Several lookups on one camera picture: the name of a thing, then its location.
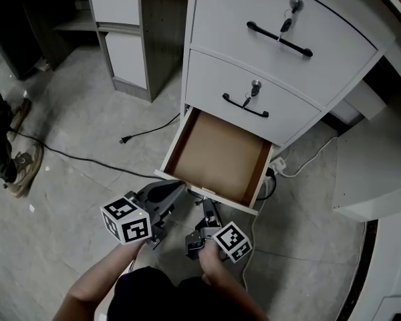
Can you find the white box under desk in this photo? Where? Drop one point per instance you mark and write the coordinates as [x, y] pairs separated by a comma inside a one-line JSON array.
[[361, 102]]

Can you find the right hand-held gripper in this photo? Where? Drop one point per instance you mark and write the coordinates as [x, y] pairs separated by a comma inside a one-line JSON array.
[[232, 242]]

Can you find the person's left forearm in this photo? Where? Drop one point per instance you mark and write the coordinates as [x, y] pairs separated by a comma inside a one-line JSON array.
[[93, 283]]

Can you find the person's right forearm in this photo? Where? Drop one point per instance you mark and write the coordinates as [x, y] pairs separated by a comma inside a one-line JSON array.
[[234, 296]]

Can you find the person's right hand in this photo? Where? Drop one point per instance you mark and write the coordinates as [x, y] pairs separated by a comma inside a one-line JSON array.
[[212, 263]]

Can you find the small drawer silver lock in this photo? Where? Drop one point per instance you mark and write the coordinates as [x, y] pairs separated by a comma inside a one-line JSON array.
[[256, 85]]

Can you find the large drawer black keys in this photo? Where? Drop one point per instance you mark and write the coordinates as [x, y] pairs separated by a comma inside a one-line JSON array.
[[286, 23]]

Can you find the white power strip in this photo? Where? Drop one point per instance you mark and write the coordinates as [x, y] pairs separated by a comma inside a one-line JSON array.
[[278, 164]]

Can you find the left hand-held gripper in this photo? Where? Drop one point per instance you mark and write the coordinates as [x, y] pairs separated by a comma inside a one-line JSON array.
[[127, 219]]

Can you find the large drawer silver lock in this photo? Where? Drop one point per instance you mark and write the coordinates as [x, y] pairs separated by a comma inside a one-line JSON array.
[[296, 4]]

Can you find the small drawer black key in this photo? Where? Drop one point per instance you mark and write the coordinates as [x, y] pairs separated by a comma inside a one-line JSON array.
[[249, 100]]

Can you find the white curved furniture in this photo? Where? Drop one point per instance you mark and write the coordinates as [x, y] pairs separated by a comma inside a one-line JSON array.
[[394, 263]]

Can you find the person's black shirt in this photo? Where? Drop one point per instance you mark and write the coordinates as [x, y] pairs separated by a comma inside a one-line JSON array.
[[160, 296]]

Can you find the grey cabinet with white drawers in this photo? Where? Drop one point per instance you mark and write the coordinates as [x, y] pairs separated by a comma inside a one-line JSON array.
[[127, 45]]

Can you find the large white locked drawer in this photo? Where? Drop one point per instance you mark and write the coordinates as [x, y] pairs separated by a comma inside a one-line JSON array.
[[327, 28]]

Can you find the white board panel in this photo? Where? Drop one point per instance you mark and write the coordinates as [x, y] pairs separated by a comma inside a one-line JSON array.
[[371, 166]]

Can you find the white desk drawer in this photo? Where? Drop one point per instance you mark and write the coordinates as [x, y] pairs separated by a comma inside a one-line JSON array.
[[217, 152]]

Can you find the dark wooden desk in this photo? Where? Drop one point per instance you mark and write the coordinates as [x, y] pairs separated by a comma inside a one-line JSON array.
[[43, 22]]

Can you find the small white locked drawer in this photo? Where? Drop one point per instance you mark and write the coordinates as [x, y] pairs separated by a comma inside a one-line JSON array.
[[287, 92]]

